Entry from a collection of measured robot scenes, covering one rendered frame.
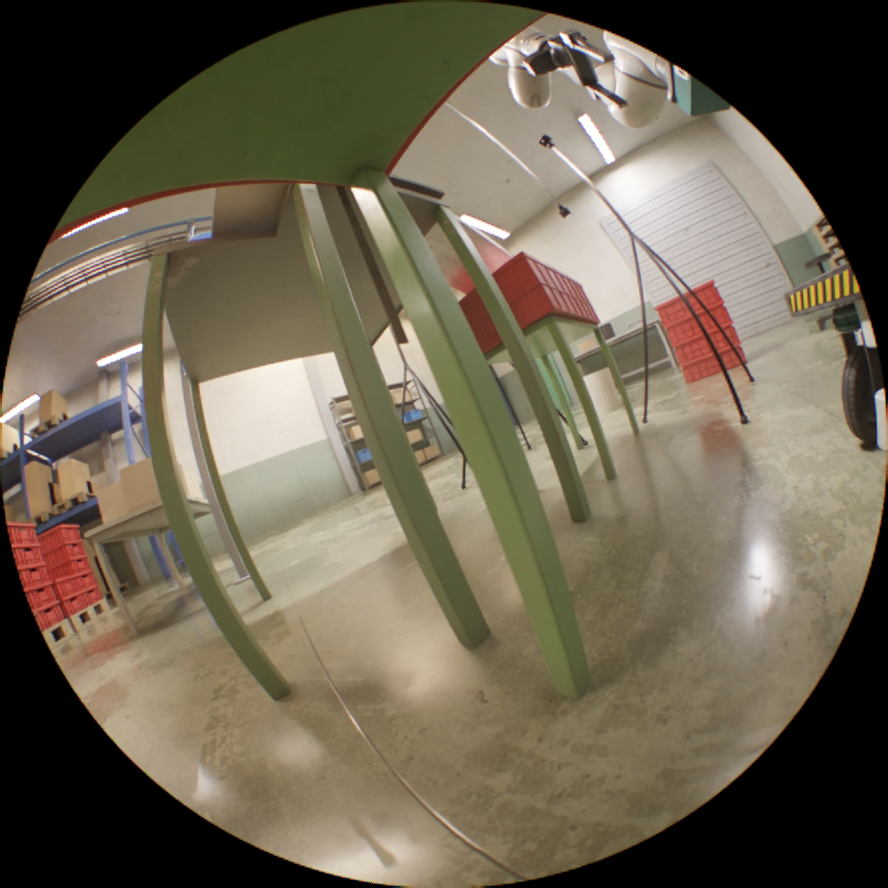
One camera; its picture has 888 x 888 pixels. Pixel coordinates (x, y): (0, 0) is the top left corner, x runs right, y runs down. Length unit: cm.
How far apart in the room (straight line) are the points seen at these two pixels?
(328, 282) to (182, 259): 48
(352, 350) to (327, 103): 30
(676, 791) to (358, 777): 30
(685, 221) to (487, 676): 638
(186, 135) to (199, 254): 53
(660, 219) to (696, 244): 81
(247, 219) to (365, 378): 60
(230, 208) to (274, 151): 50
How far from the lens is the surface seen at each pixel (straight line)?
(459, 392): 19
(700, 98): 92
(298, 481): 573
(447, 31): 32
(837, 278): 58
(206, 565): 50
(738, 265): 620
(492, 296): 70
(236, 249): 81
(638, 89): 102
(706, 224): 635
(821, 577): 46
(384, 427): 35
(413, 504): 35
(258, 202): 81
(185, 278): 86
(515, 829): 31
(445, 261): 109
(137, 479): 168
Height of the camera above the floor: 30
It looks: level
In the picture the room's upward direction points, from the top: 22 degrees counter-clockwise
